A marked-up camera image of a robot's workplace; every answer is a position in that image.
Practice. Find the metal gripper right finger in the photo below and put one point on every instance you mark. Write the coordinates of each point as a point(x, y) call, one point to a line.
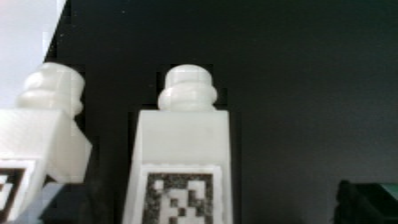
point(367, 203)

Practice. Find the white leg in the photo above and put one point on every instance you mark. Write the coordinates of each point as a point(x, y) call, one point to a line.
point(181, 188)
point(45, 148)

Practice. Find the white marker sheet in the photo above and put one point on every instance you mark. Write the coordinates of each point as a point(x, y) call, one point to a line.
point(29, 20)

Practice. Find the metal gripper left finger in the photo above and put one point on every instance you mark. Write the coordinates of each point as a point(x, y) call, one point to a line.
point(60, 206)

